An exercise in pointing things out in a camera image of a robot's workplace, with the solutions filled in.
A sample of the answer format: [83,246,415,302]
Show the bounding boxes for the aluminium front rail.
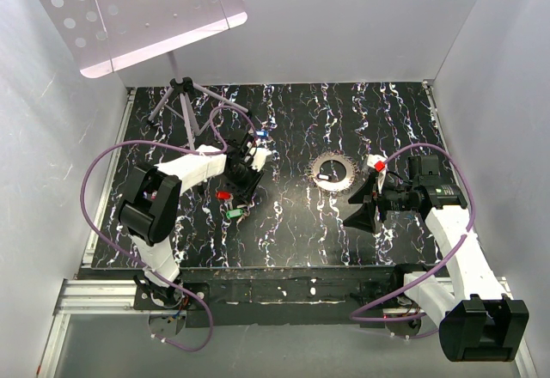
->
[38,277,143,378]

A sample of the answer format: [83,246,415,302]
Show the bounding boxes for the metal toothed sprocket ring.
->
[305,150,359,197]

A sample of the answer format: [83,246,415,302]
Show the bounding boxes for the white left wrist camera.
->
[245,147,272,172]

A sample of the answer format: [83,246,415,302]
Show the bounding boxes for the key with red tag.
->
[216,191,234,205]

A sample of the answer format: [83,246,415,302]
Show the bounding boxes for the key with blue tag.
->
[255,130,269,140]

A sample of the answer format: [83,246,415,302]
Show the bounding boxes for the key with green tag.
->
[225,207,250,221]

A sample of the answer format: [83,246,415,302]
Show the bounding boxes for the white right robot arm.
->
[344,155,529,362]

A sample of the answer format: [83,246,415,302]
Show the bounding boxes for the white perforated music stand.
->
[17,0,254,151]

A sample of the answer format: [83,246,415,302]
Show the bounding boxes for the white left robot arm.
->
[117,132,272,309]

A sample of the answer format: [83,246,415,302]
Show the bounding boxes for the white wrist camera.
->
[364,154,387,193]
[245,147,272,172]

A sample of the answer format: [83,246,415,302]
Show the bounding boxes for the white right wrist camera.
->
[364,154,387,193]

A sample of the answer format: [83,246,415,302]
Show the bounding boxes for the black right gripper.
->
[342,174,417,233]

